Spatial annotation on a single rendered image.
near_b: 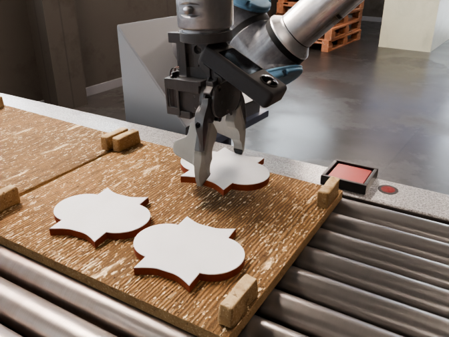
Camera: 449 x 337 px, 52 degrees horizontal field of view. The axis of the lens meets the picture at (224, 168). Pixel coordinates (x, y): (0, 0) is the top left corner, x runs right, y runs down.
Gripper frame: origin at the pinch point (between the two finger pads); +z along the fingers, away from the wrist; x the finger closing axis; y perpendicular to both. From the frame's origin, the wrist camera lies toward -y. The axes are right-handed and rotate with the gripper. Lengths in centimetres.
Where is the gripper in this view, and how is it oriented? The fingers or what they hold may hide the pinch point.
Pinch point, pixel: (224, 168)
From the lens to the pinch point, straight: 69.6
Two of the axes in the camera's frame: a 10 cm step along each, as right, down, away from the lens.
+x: -5.1, 3.7, -7.7
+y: -8.6, -1.9, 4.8
